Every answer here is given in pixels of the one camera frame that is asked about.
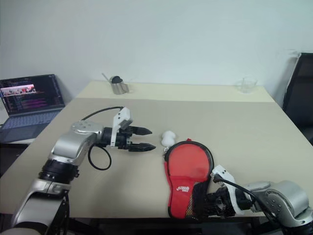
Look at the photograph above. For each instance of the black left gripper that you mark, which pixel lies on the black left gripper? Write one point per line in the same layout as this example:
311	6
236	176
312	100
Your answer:
122	140

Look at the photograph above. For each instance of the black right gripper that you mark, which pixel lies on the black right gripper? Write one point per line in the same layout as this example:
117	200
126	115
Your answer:
220	202

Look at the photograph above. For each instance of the black and red paddle case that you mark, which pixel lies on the black and red paddle case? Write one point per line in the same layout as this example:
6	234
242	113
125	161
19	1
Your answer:
181	193

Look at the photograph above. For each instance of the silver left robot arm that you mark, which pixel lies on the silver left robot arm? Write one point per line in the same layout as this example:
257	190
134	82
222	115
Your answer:
71	144

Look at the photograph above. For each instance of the white fluffy pompom charm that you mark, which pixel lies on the white fluffy pompom charm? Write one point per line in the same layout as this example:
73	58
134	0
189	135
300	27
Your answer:
168	138

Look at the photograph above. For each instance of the stainless steel cup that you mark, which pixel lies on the stainless steel cup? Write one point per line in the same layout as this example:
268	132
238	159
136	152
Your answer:
119	88

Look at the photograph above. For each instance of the black object in steel cup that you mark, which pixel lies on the black object in steel cup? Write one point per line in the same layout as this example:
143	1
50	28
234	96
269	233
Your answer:
116	79

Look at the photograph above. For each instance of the thin clear straw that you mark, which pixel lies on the thin clear straw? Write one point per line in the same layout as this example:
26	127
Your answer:
106	77

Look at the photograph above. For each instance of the clear glass cup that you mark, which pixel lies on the clear glass cup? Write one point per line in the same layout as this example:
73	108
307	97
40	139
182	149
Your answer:
247	85

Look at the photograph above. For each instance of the open laptop computer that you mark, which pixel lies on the open laptop computer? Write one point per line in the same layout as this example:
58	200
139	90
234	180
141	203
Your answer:
29	98

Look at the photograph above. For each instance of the black chair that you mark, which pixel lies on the black chair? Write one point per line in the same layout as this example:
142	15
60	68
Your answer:
302	98

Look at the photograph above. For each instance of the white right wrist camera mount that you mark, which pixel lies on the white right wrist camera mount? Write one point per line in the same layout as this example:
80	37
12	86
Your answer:
226	175

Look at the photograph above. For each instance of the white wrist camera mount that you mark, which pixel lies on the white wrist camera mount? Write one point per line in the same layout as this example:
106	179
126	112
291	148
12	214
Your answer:
123	115
226	175

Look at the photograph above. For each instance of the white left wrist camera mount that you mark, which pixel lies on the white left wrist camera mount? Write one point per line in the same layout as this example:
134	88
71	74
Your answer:
123	115

